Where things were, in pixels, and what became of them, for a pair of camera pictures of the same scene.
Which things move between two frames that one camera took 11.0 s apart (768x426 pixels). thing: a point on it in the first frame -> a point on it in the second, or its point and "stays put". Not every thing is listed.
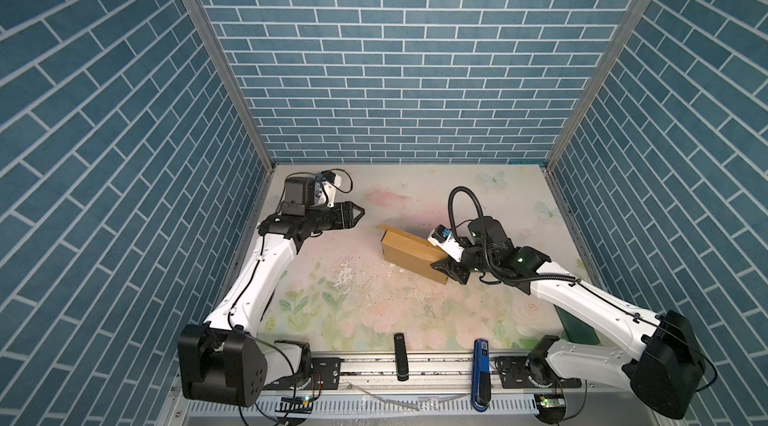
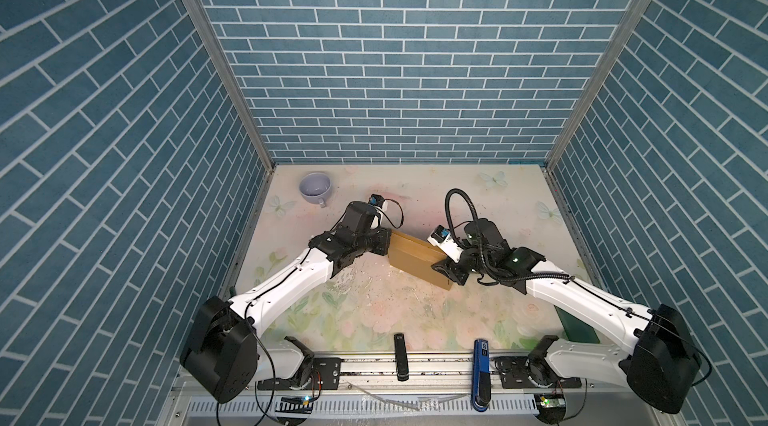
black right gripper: (451, 268) stays put
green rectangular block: (576, 330) stays put
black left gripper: (342, 210) -> (383, 235)
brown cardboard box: (411, 251) stays put
